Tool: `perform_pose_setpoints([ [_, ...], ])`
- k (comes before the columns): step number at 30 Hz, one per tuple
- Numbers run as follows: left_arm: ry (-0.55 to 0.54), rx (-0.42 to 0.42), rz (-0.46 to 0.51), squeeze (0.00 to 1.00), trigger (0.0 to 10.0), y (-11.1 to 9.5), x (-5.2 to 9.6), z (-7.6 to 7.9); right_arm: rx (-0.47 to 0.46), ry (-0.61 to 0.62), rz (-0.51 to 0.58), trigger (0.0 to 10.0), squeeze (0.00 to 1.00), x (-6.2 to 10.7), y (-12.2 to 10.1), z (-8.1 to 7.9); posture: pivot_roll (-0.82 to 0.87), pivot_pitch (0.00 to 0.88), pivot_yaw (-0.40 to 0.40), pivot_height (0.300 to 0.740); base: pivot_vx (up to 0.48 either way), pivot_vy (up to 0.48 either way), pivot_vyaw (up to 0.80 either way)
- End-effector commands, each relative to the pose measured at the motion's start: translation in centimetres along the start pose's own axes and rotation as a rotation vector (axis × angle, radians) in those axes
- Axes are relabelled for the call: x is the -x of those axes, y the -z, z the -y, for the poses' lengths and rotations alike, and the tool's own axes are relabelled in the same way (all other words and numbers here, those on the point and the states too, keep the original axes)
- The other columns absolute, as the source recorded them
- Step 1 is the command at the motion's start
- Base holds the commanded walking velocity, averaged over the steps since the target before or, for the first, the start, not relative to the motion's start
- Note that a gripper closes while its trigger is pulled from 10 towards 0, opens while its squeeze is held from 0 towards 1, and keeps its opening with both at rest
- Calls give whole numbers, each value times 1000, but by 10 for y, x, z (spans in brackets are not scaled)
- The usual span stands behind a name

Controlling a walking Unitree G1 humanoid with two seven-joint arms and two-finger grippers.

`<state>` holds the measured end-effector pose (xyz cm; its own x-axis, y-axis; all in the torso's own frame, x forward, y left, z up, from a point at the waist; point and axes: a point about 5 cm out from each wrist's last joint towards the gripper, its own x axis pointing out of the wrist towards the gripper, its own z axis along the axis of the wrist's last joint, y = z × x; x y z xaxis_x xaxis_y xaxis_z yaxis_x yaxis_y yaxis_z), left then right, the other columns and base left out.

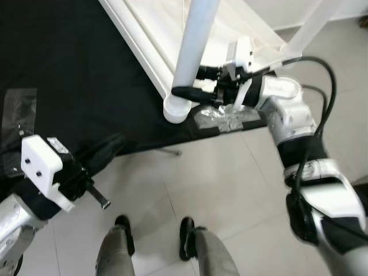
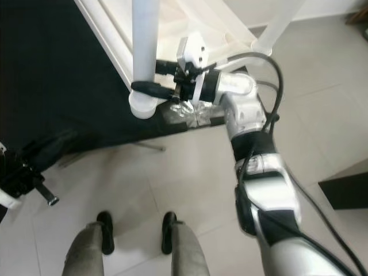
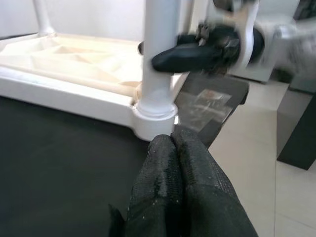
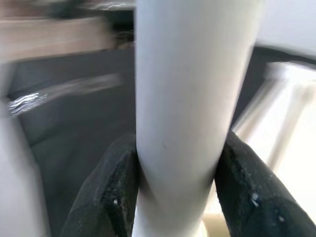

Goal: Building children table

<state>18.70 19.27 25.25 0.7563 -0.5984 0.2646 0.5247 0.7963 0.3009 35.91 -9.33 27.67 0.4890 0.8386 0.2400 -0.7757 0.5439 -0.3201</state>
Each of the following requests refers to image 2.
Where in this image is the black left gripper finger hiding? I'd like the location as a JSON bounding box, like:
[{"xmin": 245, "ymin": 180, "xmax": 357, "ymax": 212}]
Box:
[
  {"xmin": 35, "ymin": 135, "xmax": 81, "ymax": 169},
  {"xmin": 28, "ymin": 129, "xmax": 75, "ymax": 159}
]

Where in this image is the white plastic children table top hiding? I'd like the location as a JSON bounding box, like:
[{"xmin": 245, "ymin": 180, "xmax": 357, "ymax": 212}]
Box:
[{"xmin": 74, "ymin": 0, "xmax": 259, "ymax": 120}]

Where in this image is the clear tape cross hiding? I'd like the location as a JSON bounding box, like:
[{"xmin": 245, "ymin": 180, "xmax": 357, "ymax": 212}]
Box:
[{"xmin": 161, "ymin": 102, "xmax": 225, "ymax": 128}]

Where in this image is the black table cloth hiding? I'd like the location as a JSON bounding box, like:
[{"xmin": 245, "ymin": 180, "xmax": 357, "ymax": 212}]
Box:
[{"xmin": 0, "ymin": 0, "xmax": 231, "ymax": 199}]

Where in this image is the black rectangular box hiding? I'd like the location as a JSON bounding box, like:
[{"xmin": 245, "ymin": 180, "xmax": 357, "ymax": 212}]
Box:
[{"xmin": 318, "ymin": 160, "xmax": 368, "ymax": 210}]

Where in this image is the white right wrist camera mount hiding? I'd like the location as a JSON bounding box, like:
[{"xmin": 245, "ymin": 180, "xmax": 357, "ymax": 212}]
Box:
[{"xmin": 177, "ymin": 33, "xmax": 209, "ymax": 104}]

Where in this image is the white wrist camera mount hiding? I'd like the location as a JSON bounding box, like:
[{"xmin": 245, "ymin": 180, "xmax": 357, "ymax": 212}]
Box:
[
  {"xmin": 0, "ymin": 190, "xmax": 24, "ymax": 210},
  {"xmin": 177, "ymin": 33, "xmax": 209, "ymax": 104}
]

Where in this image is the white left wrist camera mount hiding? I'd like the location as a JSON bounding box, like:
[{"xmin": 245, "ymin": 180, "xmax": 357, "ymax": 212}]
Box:
[{"xmin": 0, "ymin": 190, "xmax": 24, "ymax": 210}]

